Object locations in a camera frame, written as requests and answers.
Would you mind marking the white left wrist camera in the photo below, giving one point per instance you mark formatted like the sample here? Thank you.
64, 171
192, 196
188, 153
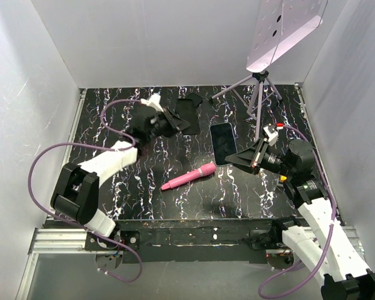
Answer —
153, 101

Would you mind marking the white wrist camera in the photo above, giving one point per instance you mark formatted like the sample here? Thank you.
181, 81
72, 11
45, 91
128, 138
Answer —
271, 133
153, 101

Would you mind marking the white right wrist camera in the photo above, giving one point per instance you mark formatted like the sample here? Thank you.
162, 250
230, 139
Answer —
271, 133

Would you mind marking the blue smartphone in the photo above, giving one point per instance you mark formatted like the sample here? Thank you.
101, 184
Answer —
223, 142

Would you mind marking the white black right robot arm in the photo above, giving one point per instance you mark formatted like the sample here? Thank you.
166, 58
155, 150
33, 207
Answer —
330, 256

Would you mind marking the lilac perforated board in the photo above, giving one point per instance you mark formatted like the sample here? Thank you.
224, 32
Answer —
280, 25

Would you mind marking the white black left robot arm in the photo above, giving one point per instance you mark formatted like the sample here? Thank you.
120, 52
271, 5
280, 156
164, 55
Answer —
76, 194

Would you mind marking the pink cylindrical tool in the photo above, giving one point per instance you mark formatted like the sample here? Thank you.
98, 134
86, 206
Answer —
203, 171

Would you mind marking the lilac tripod stand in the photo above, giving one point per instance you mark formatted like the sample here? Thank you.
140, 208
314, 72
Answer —
253, 109

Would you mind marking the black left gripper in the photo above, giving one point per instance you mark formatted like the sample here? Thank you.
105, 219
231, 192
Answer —
174, 123

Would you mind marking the aluminium frame rail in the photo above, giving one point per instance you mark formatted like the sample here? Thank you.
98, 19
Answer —
58, 241

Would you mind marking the black phone case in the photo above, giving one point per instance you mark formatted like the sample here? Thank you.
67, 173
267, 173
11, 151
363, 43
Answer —
186, 109

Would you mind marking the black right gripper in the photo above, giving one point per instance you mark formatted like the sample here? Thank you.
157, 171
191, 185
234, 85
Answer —
252, 157

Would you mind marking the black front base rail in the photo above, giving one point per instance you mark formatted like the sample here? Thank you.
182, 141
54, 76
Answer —
204, 240

